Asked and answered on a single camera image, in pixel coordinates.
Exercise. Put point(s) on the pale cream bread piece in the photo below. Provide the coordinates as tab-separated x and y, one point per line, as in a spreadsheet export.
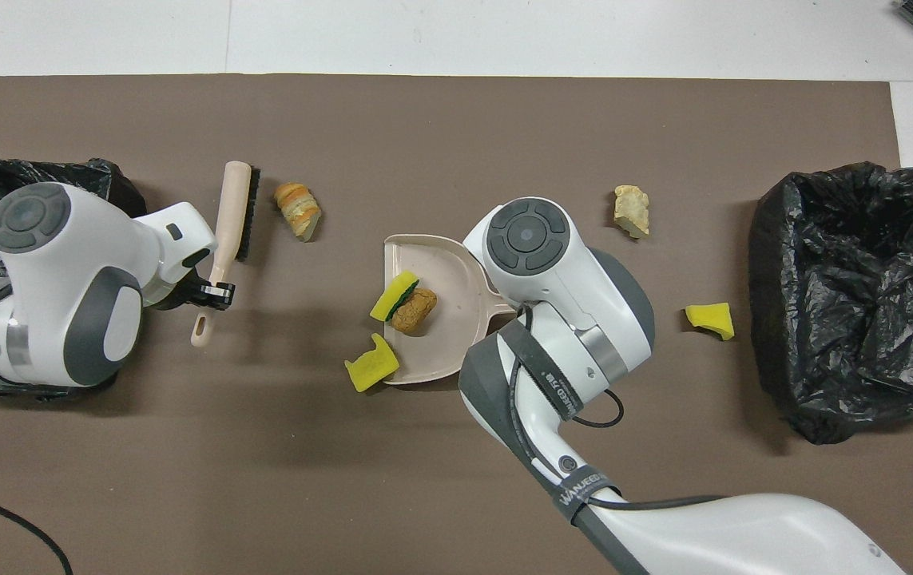
632	211

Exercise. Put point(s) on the beige plastic dustpan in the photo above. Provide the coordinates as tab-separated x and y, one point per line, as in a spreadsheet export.
452	267

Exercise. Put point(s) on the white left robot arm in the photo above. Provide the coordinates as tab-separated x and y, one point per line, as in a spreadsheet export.
57	279

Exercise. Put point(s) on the large orange striped bread chunk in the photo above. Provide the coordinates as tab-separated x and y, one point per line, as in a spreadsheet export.
297	209

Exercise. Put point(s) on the large brown table mat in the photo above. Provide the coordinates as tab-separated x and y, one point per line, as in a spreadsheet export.
344	120

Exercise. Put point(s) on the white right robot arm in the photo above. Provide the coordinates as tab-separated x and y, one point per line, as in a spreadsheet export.
568	271

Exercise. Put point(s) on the small yellow sponge wedge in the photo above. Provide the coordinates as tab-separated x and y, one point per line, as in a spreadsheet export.
710	318

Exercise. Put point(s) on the brown round bread roll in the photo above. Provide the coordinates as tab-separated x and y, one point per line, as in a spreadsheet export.
414	311

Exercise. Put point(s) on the beige hand brush black bristles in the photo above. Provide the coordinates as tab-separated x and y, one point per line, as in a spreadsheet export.
231	208

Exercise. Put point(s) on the notched yellow sponge piece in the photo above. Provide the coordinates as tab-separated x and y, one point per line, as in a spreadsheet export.
372	367

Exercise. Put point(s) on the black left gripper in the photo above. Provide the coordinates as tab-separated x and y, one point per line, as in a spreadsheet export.
188	294

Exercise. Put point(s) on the yellow green scrub sponge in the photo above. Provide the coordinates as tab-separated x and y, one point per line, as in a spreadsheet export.
392	297

